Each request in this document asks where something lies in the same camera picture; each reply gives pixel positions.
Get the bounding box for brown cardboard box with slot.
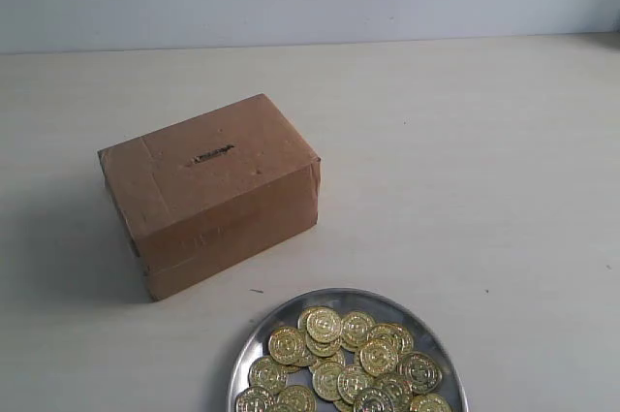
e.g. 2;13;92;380
98;94;321;301

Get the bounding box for gold coin top centre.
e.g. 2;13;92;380
306;306;342;343

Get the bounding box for gold coin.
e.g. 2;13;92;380
410;393;452;412
397;351;443;395
267;326;305;365
357;338;398;377
306;306;342;343
234;386;275;412
248;356;288;396
337;364;374;404
341;310;376;349

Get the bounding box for gold coin upper middle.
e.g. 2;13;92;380
341;310;376;349

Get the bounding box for gold coin upper left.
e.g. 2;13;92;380
267;326;305;365

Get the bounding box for round silver metal plate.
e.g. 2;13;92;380
226;288;469;411

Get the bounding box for gold coin lower middle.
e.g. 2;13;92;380
337;364;374;404

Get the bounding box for gold coin bottom left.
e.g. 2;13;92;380
234;386;275;412

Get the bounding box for gold coin bottom right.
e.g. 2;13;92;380
410;393;452;412

